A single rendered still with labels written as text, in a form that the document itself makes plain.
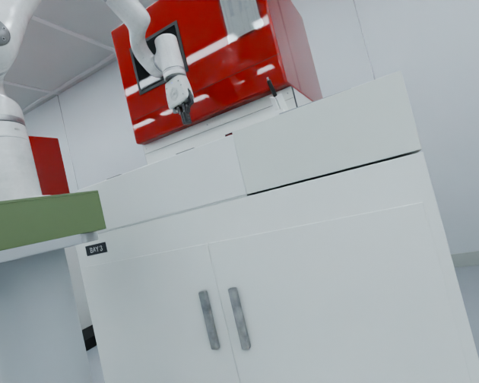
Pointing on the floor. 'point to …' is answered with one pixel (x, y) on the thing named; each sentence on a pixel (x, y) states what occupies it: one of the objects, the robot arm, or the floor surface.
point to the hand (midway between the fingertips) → (185, 118)
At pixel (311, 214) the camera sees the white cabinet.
